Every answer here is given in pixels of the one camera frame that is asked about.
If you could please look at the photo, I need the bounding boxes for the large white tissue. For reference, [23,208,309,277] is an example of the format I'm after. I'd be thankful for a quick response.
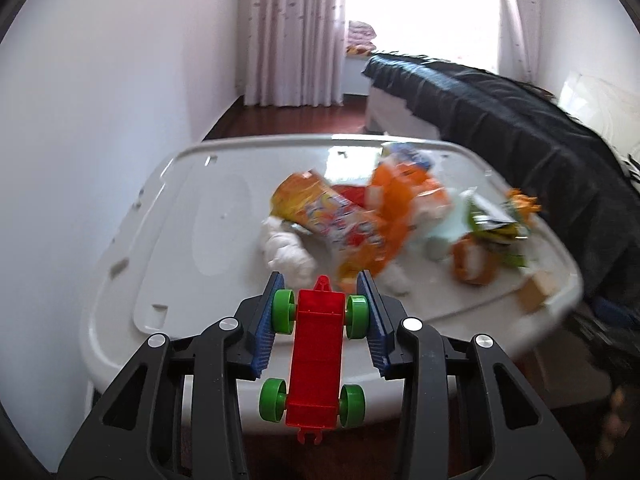
[260,216,317,288]

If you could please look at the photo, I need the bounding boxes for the white mattress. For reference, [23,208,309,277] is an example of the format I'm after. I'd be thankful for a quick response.
[365,82,442,142]

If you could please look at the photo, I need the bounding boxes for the dark cloth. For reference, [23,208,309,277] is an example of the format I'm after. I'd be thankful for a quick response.
[574,299,640,391]

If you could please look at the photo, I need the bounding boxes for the small blue white carton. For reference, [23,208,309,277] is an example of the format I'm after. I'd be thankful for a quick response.
[382,142,436,171]

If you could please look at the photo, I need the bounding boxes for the yellow orange snack packet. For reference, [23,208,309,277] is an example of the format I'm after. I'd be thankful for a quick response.
[270,170,398,268]

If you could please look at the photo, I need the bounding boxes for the green snack packet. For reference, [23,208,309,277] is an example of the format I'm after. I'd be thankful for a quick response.
[462,189,531,268]

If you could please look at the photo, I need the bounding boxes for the white plastic table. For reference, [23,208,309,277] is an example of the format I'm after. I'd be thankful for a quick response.
[80,133,585,411]

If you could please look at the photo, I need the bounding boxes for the orange plastic wrapper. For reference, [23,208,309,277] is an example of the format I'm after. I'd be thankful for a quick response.
[367,160,451,241]

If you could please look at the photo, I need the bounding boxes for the red toy car green wheels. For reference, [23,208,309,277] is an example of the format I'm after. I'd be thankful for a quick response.
[258,275,371,445]

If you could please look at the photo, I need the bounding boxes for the folded patterned quilts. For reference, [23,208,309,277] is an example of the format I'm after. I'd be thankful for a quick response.
[346,20,379,57]

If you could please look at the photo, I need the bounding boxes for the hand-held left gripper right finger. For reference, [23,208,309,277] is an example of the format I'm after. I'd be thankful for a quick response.
[356,269,586,480]

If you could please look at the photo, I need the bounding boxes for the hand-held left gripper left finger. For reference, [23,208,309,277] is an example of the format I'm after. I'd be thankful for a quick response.
[57,271,288,480]

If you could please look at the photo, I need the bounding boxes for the red white wrapper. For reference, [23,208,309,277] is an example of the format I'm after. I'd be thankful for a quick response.
[331,185,369,209]

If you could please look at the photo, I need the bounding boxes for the pink patterned curtain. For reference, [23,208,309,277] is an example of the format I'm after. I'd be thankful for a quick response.
[241,0,349,109]
[499,0,544,84]

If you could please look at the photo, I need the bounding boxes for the white board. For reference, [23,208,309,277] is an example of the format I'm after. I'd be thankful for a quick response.
[556,72,640,143]

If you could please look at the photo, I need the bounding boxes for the orange green crumpled wrapper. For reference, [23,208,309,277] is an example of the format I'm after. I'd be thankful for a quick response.
[507,188,544,222]

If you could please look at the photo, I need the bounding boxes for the small wooden block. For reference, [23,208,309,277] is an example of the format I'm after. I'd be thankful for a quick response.
[517,269,557,314]

